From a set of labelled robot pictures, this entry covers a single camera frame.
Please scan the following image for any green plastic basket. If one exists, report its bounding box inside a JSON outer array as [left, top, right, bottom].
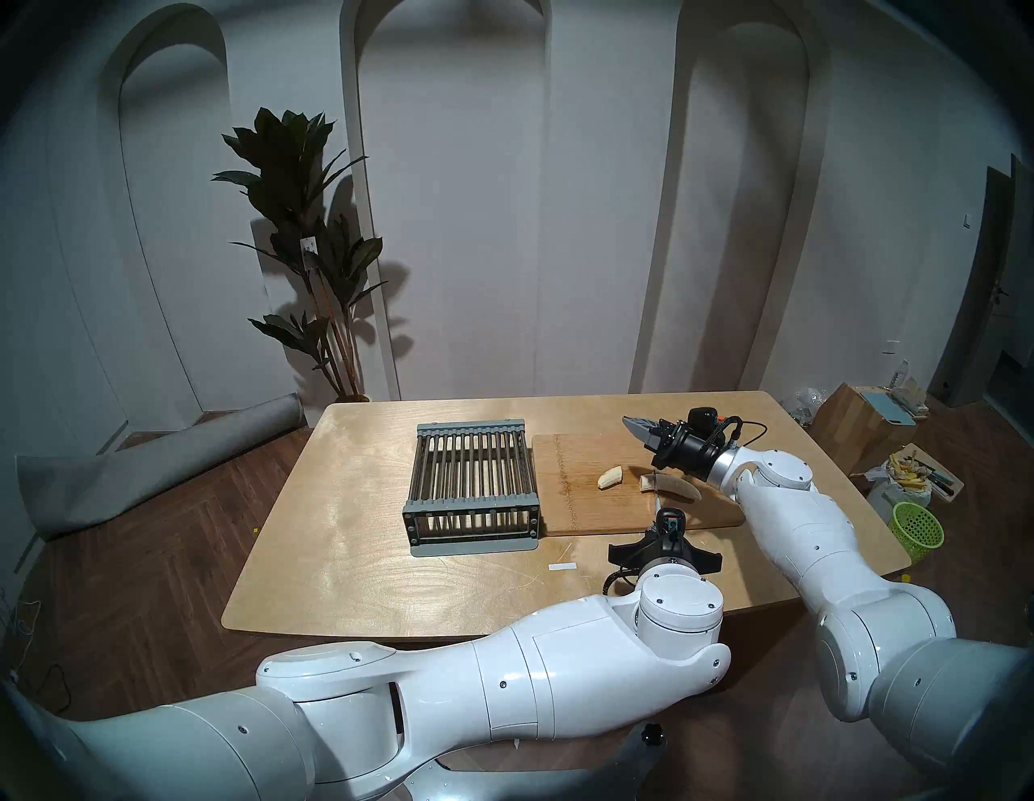
[[891, 501, 944, 562]]

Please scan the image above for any rolled grey floor mat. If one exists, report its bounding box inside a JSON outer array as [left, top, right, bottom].
[[16, 393, 308, 540]]

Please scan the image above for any white plastic bag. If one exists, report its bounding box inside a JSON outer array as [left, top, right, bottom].
[[780, 388, 825, 425]]

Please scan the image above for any wooden box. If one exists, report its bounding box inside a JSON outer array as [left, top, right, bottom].
[[808, 382, 918, 477]]

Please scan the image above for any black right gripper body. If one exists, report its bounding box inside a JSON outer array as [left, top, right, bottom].
[[653, 421, 728, 481]]

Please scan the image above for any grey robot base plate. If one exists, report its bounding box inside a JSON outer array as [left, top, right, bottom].
[[408, 723, 667, 801]]

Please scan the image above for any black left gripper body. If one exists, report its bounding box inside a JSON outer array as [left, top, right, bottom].
[[608, 529, 722, 576]]

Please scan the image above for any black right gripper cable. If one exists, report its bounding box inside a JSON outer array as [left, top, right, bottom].
[[717, 416, 768, 453]]

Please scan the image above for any small wooden tray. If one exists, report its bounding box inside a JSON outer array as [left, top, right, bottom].
[[876, 442, 965, 500]]

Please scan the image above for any light blue plastic board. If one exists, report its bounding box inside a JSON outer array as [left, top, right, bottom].
[[856, 386, 918, 425]]

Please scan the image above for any tall green potted plant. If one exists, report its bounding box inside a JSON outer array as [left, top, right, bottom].
[[212, 107, 387, 402]]

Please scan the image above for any long peeled banana piece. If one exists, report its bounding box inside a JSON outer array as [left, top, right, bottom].
[[640, 472, 702, 503]]

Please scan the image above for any wooden cutting board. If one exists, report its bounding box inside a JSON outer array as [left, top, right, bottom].
[[532, 432, 746, 536]]

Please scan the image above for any grey metal dish rack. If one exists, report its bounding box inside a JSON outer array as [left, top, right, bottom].
[[402, 418, 540, 558]]

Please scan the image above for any brown open door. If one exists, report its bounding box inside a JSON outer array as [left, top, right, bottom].
[[929, 153, 1034, 409]]

